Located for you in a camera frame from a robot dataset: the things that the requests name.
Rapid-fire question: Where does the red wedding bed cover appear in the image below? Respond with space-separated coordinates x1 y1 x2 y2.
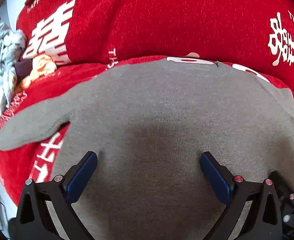
0 55 294 205

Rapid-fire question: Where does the orange cloth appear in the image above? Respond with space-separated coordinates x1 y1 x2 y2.
14 54 57 94

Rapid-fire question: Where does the white green patterned cloth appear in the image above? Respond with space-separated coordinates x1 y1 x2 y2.
0 23 27 117

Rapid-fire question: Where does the dark purple cloth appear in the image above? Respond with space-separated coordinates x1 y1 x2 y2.
14 59 33 82

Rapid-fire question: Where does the red wedding pillow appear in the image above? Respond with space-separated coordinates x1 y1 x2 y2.
16 0 294 91

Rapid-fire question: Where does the grey knit garment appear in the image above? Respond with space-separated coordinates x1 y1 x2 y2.
0 57 294 240

